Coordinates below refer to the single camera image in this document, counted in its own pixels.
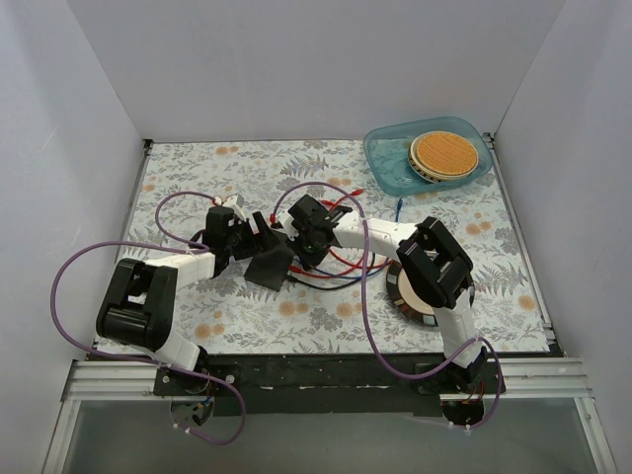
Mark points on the aluminium frame rail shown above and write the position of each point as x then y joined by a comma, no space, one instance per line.
525,378

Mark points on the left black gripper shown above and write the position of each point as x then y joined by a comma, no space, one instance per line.
251,236

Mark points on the blue plastic container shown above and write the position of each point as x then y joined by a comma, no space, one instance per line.
387,151

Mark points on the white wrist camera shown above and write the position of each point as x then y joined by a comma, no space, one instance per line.
235,202
283,222

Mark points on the orange woven round coaster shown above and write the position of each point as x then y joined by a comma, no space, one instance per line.
442,156

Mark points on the dark rimmed beige plate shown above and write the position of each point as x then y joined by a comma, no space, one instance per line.
406,300

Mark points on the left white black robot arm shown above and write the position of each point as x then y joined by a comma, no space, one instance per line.
139,305

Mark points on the floral patterned table mat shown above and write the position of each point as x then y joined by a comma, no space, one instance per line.
317,314

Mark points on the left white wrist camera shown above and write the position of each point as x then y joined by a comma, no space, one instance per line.
235,202

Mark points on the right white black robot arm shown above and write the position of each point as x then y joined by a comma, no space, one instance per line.
436,267

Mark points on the black network switch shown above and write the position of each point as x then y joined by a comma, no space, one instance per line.
269,269

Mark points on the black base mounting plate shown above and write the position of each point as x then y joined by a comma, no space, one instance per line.
321,384

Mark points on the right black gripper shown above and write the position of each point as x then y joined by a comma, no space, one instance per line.
300,211

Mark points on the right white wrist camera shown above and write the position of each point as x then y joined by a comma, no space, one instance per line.
283,222

